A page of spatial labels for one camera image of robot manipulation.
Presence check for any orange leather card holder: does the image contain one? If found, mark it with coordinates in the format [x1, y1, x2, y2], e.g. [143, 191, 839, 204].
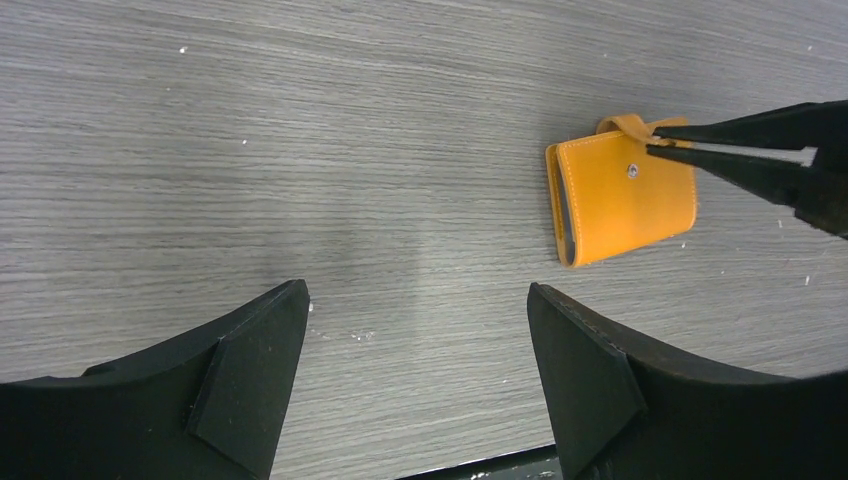
[545, 114, 698, 268]

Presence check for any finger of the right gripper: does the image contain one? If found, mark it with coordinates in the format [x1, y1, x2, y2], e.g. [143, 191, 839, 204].
[654, 100, 847, 150]
[647, 146, 847, 239]

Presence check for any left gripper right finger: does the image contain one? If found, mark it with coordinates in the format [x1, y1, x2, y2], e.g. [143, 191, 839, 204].
[527, 283, 847, 479]

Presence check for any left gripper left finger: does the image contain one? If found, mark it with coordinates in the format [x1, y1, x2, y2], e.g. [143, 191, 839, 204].
[1, 280, 310, 479]

